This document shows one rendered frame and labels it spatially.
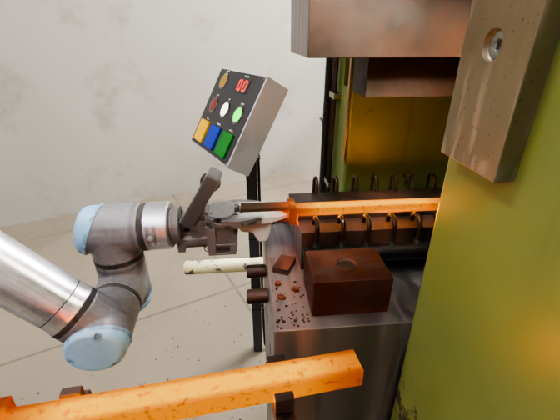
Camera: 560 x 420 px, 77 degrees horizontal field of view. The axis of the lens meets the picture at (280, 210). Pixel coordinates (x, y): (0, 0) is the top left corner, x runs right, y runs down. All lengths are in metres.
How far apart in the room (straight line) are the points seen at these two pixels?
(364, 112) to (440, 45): 0.30
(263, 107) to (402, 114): 0.38
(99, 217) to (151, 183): 2.61
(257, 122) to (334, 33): 0.54
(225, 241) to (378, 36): 0.42
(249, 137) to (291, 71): 2.55
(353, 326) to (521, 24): 0.41
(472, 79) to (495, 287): 0.19
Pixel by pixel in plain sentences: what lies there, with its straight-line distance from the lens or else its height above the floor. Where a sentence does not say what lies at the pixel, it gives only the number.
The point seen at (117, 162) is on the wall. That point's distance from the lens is 3.19.
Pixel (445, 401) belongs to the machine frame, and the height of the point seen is 0.90.
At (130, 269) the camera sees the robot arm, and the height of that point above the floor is 0.91.
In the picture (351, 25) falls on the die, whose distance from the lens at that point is 0.54.
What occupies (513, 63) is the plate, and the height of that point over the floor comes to 1.28.
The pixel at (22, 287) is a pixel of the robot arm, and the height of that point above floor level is 0.98.
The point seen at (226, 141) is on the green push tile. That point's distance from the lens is 1.06.
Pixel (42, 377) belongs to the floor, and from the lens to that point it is 1.93.
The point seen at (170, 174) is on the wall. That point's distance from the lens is 3.29.
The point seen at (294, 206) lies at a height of 1.01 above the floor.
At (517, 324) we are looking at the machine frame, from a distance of 0.38.
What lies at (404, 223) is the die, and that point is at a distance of 0.68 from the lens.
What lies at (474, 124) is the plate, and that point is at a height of 1.23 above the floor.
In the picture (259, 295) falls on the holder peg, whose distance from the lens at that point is 0.65.
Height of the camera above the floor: 1.30
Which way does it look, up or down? 26 degrees down
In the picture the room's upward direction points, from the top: straight up
